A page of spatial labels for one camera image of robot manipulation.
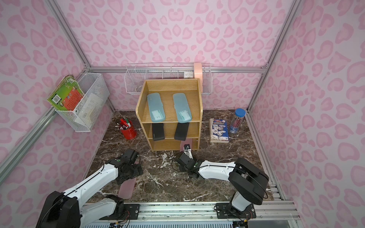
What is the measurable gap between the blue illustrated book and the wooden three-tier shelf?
15 cm

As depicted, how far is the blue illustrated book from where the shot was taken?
3.31 ft

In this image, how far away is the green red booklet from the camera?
2.19 feet
